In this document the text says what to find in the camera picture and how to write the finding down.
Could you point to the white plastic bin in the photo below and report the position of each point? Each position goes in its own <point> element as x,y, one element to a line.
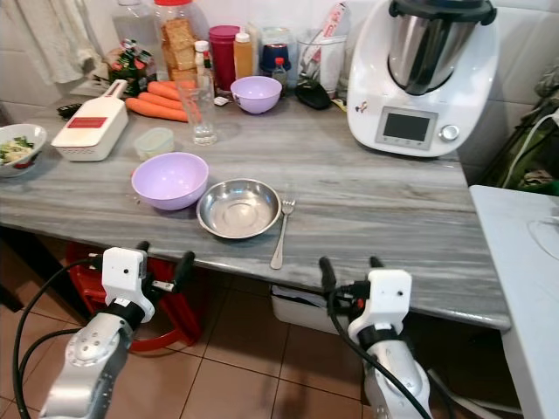
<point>300,309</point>

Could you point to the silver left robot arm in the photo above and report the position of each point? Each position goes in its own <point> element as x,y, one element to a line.
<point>89,362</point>

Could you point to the white box grater red label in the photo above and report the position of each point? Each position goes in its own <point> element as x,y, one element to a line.
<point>92,131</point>

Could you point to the red-lidded jar of crackers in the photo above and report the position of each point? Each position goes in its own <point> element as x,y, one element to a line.
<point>179,42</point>

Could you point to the stainless steel bowl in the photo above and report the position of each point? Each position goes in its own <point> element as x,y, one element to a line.
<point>238,209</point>

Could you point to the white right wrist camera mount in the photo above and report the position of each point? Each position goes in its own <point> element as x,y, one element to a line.
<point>389,297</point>

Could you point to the hanging white towel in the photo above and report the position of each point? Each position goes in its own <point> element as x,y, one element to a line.
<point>54,35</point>

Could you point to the long orange carrot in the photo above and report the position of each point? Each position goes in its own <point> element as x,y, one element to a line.
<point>155,108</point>

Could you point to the small pale lidded container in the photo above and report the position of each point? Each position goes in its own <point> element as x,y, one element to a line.
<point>154,142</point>

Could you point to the white side table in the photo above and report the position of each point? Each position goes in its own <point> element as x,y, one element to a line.
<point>520,279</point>

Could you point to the white kitchen food processor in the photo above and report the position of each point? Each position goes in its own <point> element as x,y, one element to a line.
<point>424,83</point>

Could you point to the dark red tumbler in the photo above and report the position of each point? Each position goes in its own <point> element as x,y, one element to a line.
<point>224,58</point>

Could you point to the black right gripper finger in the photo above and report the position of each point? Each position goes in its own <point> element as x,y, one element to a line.
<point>327,273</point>
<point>376,262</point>

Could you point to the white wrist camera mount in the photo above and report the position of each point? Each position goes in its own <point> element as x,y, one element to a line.
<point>389,297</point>
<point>125,272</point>

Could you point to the white bowl with salad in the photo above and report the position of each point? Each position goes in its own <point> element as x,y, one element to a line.
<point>19,149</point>

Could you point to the silver metal fork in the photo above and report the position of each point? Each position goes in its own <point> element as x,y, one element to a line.
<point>283,229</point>

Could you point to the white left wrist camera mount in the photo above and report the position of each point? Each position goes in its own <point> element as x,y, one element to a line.
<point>125,272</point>

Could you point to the black rounded gadget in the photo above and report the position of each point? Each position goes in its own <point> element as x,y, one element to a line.
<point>313,95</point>

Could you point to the short orange carrot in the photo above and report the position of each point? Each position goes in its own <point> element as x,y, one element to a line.
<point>165,90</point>

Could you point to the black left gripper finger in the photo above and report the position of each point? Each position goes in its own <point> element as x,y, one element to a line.
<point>183,269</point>
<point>142,246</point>

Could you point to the clear drinking glass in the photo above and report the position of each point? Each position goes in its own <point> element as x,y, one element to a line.
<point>204,112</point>

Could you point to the green folded bag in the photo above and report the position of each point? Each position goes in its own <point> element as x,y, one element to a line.
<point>528,150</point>

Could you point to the small red-capped bottle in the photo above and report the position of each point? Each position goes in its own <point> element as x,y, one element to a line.
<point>280,72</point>

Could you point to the small black flat object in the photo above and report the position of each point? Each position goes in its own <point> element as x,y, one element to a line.
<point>71,111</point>

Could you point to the clear plastic utensil container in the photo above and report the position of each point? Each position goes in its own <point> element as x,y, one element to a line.
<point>323,61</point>

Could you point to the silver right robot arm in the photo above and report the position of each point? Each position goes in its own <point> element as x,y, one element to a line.
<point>397,377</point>

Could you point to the large purple plastic bowl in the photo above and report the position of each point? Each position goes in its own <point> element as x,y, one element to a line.
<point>170,179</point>

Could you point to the clear glass jar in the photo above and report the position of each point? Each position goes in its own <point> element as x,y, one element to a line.
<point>135,19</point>

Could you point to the orange plastic bottle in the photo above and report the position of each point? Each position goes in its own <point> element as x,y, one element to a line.
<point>244,56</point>

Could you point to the small purple plastic bowl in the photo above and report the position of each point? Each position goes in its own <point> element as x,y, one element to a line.
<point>256,94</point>

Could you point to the red and white packet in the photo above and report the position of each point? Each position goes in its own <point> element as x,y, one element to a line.
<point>334,23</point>

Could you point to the small white spice bottle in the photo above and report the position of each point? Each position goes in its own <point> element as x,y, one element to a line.
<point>203,54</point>

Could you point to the red plastic stool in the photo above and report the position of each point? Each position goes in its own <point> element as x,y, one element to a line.
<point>89,284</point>

